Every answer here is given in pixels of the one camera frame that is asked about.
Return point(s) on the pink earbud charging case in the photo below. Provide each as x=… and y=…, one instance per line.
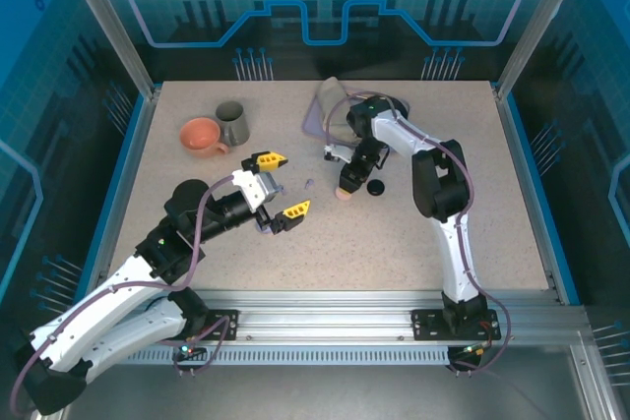
x=344, y=196

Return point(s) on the black earbud charging case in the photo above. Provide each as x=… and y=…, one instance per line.
x=376, y=187

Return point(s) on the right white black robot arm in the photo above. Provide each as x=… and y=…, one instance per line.
x=458, y=253

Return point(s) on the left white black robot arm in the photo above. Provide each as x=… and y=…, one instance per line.
x=98, y=302

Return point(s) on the beige folded cloth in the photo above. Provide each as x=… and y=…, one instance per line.
x=342, y=122

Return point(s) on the grey ceramic mug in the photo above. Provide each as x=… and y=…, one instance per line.
x=237, y=131

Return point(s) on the lavender plastic tray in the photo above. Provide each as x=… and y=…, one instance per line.
x=311, y=122

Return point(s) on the brown wooden utensil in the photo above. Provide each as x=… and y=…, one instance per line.
x=352, y=92

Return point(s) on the orange ceramic cup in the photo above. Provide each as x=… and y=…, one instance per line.
x=199, y=135

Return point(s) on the left green LED connector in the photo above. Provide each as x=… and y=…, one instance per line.
x=186, y=348

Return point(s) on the green led connector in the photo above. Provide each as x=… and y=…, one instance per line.
x=475, y=351
x=186, y=348

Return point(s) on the steel base panel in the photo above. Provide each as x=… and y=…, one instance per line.
x=320, y=395

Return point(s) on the right green LED connector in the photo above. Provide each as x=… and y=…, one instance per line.
x=475, y=351

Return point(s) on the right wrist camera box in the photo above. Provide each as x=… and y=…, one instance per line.
x=339, y=152

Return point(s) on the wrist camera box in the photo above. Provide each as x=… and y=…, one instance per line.
x=251, y=189
x=339, y=152

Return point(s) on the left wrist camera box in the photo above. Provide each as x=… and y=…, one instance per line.
x=251, y=189

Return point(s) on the left aluminium side rail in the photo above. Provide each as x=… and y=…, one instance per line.
x=129, y=169

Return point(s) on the aluminium side rail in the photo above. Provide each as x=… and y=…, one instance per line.
x=129, y=169
x=522, y=169

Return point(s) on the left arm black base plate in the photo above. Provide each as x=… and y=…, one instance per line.
x=235, y=314

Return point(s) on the aluminium mounting rail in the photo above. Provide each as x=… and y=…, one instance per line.
x=320, y=317

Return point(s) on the right aluminium side rail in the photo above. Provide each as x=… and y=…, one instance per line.
x=522, y=169

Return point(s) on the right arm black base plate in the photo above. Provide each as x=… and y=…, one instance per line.
x=425, y=326

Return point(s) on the left aluminium frame post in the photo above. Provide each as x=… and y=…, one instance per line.
x=113, y=31

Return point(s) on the aluminium frame post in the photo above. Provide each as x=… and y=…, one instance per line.
x=536, y=31
x=113, y=31

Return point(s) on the right aluminium frame post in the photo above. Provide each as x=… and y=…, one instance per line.
x=536, y=31

